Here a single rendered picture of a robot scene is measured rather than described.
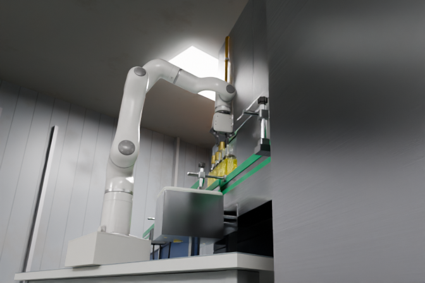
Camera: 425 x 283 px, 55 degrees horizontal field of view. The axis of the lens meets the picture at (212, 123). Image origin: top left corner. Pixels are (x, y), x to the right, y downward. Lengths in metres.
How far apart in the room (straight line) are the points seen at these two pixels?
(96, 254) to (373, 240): 1.16
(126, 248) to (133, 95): 0.70
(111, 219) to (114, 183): 0.15
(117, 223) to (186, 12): 2.21
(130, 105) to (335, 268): 1.42
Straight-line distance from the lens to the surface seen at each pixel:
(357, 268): 0.62
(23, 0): 3.76
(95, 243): 1.59
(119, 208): 1.72
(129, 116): 1.88
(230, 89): 2.03
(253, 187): 1.40
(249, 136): 2.02
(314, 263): 0.71
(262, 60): 2.12
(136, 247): 1.67
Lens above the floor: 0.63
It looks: 24 degrees up
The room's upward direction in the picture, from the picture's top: 2 degrees clockwise
